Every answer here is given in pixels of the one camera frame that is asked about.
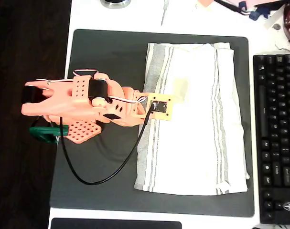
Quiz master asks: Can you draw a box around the thin black cable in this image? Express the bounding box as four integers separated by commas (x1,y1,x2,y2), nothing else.
214,0,252,16

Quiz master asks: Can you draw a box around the blue plastic object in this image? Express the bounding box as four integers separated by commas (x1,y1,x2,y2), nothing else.
249,6,271,21

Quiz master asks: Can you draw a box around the black computer keyboard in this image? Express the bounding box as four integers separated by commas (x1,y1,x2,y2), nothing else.
252,53,290,225

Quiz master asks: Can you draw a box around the pink wrist camera mount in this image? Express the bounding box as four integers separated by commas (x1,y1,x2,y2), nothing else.
144,93,183,122

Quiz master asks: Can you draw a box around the black flat device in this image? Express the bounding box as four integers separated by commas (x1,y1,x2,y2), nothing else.
50,217,183,229

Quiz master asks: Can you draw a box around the white striped towel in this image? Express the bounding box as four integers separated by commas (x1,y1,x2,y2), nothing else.
134,42,250,196

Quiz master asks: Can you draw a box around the pink perforated base plate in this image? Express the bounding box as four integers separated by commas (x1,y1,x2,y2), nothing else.
63,119,103,145

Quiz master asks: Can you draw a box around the round metal object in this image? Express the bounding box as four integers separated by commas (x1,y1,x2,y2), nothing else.
99,0,131,10

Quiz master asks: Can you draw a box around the pink paper sheet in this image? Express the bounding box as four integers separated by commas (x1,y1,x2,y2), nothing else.
227,0,286,7

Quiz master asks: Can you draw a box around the white red wrist servo wire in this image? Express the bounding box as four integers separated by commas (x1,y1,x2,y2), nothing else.
107,95,146,104

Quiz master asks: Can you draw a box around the dark grey desk mat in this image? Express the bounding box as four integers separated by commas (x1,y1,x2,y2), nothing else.
49,29,255,218

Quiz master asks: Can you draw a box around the black camera cable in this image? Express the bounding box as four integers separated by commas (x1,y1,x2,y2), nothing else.
59,104,156,186

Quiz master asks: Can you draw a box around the green table clamp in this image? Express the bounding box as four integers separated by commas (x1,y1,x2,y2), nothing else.
29,125,69,145

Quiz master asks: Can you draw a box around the white servo wire loop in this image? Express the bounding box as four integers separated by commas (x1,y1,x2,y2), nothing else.
73,68,99,77

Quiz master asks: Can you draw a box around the white slim screwdriver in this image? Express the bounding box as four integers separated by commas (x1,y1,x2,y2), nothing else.
160,0,170,26

